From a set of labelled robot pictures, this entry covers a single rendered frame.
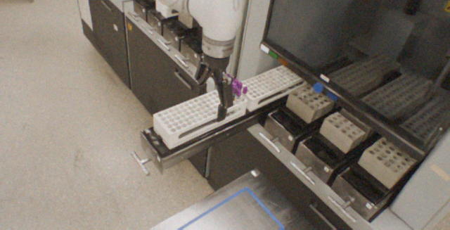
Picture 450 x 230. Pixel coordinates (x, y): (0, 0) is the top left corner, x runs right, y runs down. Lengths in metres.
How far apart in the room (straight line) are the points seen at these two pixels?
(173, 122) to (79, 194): 1.05
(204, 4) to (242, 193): 0.49
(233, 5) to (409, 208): 0.74
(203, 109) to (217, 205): 0.31
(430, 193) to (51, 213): 1.62
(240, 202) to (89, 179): 1.24
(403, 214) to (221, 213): 0.54
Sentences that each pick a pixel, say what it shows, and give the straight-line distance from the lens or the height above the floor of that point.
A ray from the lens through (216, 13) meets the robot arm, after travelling 0.85.
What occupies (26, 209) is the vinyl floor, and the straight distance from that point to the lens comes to 1.99.
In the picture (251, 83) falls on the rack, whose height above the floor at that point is 0.86.
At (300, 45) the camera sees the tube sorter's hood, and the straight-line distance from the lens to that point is 1.08.
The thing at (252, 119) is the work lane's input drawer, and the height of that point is 0.79.
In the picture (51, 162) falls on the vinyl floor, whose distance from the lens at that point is 2.14.
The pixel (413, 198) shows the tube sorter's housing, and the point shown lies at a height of 0.84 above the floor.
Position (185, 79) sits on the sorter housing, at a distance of 1.60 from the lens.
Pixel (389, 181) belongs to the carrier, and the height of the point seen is 0.84.
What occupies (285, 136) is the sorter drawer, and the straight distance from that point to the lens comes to 1.15.
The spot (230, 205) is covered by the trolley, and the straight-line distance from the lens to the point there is 0.90.
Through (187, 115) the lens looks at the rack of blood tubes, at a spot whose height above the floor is 0.87.
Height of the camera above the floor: 1.57
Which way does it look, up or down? 41 degrees down
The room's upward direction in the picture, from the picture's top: 8 degrees clockwise
